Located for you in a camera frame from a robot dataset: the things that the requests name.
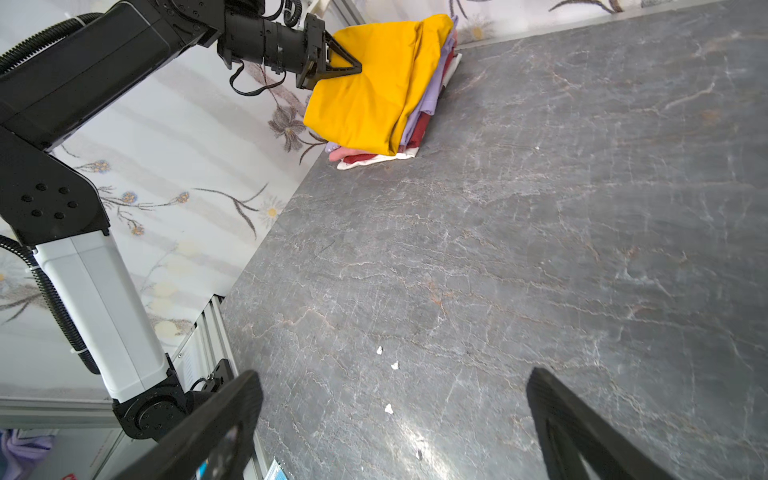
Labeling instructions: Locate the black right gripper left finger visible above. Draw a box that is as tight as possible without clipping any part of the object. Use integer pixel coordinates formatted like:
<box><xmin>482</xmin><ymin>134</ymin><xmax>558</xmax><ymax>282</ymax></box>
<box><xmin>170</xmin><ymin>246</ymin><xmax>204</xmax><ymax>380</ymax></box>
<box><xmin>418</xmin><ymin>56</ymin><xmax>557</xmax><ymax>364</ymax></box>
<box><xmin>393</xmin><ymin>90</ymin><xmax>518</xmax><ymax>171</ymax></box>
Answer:
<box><xmin>116</xmin><ymin>370</ymin><xmax>263</xmax><ymax>480</ymax></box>

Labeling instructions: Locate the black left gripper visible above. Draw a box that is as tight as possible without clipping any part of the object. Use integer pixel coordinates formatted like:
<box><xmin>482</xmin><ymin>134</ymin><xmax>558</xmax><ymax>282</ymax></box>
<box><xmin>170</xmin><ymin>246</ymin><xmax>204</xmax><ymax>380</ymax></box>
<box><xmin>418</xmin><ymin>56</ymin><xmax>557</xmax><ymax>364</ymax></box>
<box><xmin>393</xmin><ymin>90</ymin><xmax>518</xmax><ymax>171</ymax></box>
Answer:
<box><xmin>217</xmin><ymin>13</ymin><xmax>362</xmax><ymax>90</ymax></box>

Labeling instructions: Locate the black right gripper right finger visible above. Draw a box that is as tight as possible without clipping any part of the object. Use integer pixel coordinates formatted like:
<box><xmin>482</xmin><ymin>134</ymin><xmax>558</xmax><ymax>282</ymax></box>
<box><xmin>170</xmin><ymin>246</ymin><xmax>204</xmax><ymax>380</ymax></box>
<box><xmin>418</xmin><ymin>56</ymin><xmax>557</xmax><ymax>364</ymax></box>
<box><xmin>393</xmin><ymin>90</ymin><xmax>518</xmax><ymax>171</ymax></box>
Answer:
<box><xmin>526</xmin><ymin>367</ymin><xmax>672</xmax><ymax>479</ymax></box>

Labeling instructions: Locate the yellow t-shirt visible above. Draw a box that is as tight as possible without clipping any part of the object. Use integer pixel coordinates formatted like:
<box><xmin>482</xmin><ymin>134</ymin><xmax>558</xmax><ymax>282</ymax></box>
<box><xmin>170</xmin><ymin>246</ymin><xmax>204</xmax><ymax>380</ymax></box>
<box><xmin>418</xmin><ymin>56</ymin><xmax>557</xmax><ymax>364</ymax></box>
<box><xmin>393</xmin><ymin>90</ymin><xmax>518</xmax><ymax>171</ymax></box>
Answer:
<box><xmin>303</xmin><ymin>14</ymin><xmax>454</xmax><ymax>155</ymax></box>

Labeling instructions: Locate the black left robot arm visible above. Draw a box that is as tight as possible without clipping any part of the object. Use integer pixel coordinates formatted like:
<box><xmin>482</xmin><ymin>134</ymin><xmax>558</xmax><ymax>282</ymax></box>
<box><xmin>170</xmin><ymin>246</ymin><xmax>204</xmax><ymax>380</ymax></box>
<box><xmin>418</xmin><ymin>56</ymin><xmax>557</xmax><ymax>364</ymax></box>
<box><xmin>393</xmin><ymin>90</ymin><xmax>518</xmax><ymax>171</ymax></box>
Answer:
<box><xmin>1</xmin><ymin>1</ymin><xmax>336</xmax><ymax>438</ymax></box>

